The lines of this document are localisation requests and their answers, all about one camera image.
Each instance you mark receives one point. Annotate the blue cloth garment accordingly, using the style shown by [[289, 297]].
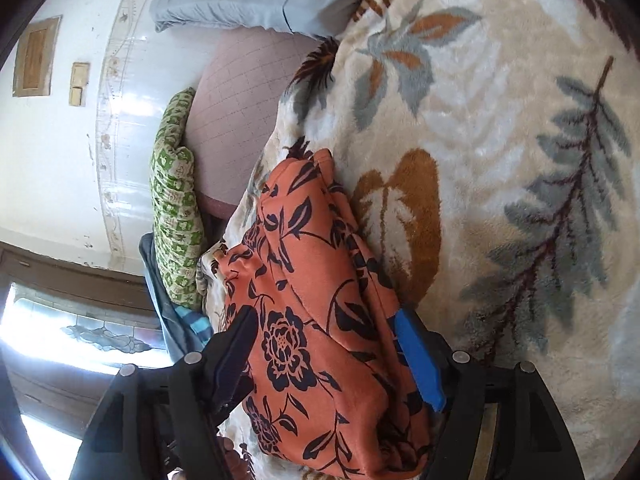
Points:
[[160, 300]]

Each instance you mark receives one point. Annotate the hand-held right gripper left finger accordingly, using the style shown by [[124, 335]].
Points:
[[235, 350]]

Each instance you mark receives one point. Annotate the beige wall switch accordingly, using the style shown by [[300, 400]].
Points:
[[77, 97], [80, 75]]

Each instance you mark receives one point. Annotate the pink quilted cushion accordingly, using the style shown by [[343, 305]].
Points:
[[235, 110]]

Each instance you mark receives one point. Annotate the stained glass door pane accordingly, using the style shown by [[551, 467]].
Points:
[[100, 335]]

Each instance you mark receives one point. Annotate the green checkered pillow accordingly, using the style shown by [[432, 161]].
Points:
[[172, 210]]

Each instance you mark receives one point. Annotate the dark wooden door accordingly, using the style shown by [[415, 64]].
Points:
[[75, 270]]

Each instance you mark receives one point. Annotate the orange floral garment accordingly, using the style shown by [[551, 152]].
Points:
[[310, 285]]

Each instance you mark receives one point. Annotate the framed wall plaque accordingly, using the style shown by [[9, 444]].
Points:
[[35, 55]]

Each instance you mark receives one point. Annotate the person's left hand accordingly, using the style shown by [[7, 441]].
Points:
[[234, 460]]

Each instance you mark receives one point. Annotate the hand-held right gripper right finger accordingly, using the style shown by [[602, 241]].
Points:
[[420, 360]]

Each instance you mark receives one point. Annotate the blue striped knit garment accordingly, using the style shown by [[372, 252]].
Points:
[[195, 327]]

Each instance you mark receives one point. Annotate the leaf print fleece blanket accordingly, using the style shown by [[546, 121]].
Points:
[[500, 110]]

